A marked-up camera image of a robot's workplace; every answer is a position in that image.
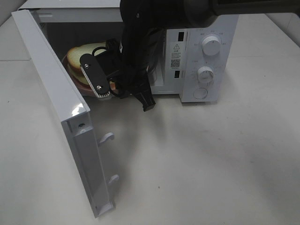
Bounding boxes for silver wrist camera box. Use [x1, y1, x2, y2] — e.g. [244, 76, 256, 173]
[80, 53, 111, 98]

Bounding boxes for pink round plate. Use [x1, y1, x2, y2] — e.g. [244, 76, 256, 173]
[62, 55, 118, 98]

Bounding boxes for white microwave door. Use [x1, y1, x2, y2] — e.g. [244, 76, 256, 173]
[12, 10, 119, 218]

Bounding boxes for lower white timer knob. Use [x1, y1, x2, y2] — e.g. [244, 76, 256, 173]
[197, 66, 214, 83]

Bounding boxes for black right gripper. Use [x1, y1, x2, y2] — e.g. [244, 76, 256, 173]
[98, 35, 165, 113]

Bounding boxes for white microwave oven body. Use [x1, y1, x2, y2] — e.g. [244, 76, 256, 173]
[18, 0, 239, 102]

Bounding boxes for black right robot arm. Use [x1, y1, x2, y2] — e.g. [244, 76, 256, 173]
[108, 0, 300, 111]

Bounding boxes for upper white power knob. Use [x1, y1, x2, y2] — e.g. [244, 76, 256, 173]
[202, 35, 221, 56]

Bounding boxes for round white door button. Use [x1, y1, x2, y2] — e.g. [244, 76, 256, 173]
[193, 88, 208, 99]

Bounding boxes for toast sandwich with lettuce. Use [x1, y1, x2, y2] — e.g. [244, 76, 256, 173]
[67, 41, 106, 86]

